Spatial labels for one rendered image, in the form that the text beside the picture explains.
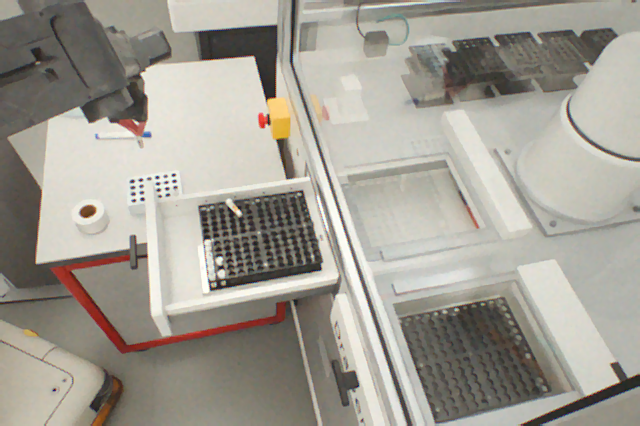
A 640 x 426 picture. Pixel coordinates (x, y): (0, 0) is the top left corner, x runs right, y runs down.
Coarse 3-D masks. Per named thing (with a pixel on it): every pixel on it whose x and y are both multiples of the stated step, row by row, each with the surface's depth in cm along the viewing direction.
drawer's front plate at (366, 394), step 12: (336, 300) 85; (336, 312) 87; (348, 312) 83; (348, 324) 81; (336, 336) 90; (348, 336) 80; (348, 348) 82; (360, 348) 79; (348, 360) 83; (360, 360) 78; (360, 372) 77; (360, 384) 77; (372, 384) 76; (360, 396) 78; (372, 396) 75; (360, 408) 80; (372, 408) 74; (372, 420) 73
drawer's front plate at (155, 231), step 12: (156, 192) 98; (156, 204) 95; (156, 216) 92; (156, 228) 90; (156, 240) 88; (156, 252) 87; (156, 264) 85; (156, 276) 84; (156, 288) 83; (156, 300) 81; (168, 300) 91; (156, 312) 80; (156, 324) 83; (168, 324) 86
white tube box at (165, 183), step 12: (132, 180) 112; (144, 180) 112; (156, 180) 112; (168, 180) 112; (180, 180) 112; (132, 192) 110; (144, 192) 110; (168, 192) 110; (180, 192) 110; (132, 204) 108; (144, 204) 108
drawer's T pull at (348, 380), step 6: (336, 360) 80; (336, 366) 79; (336, 372) 78; (348, 372) 78; (354, 372) 79; (336, 378) 78; (342, 378) 78; (348, 378) 78; (354, 378) 78; (342, 384) 77; (348, 384) 77; (354, 384) 77; (342, 390) 77; (342, 396) 76; (342, 402) 76; (348, 402) 76
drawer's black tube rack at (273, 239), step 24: (288, 192) 100; (216, 216) 95; (264, 216) 96; (288, 216) 97; (216, 240) 92; (240, 240) 93; (264, 240) 93; (288, 240) 93; (312, 240) 97; (216, 264) 89; (240, 264) 90; (264, 264) 90; (288, 264) 94; (312, 264) 91; (216, 288) 90
